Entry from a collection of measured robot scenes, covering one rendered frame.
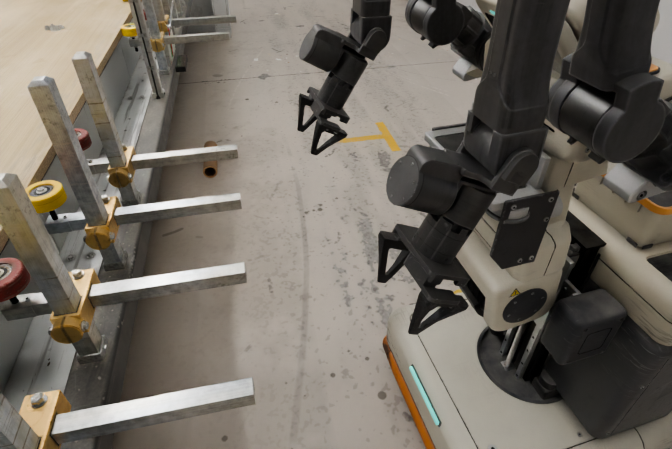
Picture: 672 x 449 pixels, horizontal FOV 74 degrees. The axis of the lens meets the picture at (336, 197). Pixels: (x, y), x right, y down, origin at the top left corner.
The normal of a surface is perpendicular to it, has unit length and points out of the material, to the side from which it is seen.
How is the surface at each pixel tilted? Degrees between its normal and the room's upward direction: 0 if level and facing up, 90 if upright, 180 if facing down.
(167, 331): 0
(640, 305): 90
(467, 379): 0
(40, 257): 90
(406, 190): 64
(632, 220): 92
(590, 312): 0
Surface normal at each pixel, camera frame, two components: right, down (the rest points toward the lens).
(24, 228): 0.21, 0.59
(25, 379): 0.00, -0.80
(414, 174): -0.86, -0.20
